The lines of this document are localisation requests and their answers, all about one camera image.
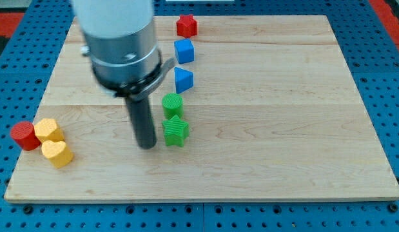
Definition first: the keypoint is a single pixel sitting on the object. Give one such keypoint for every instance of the blue triangle block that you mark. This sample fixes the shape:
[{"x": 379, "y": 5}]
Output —
[{"x": 183, "y": 80}]

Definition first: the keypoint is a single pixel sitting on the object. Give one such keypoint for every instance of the red cylinder block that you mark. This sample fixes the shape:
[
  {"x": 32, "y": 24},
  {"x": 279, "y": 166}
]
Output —
[{"x": 23, "y": 134}]

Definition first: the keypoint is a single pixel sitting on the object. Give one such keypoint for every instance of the red star block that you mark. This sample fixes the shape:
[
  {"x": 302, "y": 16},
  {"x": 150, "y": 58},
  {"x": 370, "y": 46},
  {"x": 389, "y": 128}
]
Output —
[{"x": 187, "y": 26}]

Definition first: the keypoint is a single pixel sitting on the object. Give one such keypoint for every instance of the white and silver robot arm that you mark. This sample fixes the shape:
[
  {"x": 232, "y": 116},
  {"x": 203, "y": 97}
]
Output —
[{"x": 122, "y": 45}]

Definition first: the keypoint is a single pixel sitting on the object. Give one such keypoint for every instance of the blue cube block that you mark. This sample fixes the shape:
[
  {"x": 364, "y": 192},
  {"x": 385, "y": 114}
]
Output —
[{"x": 184, "y": 51}]

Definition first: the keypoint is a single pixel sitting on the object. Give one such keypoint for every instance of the light wooden board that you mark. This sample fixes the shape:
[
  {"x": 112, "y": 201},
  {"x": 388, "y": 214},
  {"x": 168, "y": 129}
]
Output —
[{"x": 274, "y": 116}]

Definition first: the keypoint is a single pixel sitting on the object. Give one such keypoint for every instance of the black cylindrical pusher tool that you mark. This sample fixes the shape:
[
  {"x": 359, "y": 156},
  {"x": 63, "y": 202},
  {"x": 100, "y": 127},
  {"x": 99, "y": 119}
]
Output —
[{"x": 142, "y": 122}]

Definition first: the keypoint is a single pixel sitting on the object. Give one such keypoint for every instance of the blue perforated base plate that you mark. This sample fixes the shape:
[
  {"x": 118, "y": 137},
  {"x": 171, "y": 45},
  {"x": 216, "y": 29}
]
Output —
[{"x": 29, "y": 57}]

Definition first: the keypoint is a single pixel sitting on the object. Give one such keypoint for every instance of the green cylinder block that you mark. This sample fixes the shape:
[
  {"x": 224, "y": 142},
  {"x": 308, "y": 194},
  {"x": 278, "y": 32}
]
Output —
[{"x": 172, "y": 104}]

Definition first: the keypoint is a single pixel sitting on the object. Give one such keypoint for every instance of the yellow pentagon block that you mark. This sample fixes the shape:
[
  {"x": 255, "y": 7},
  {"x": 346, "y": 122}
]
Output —
[{"x": 48, "y": 129}]

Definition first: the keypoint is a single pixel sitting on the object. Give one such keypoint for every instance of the yellow heart block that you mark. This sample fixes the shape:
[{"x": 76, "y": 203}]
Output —
[{"x": 58, "y": 153}]

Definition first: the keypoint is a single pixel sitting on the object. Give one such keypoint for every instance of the green star block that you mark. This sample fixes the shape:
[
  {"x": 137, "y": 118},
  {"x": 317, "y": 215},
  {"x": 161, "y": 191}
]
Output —
[{"x": 175, "y": 131}]

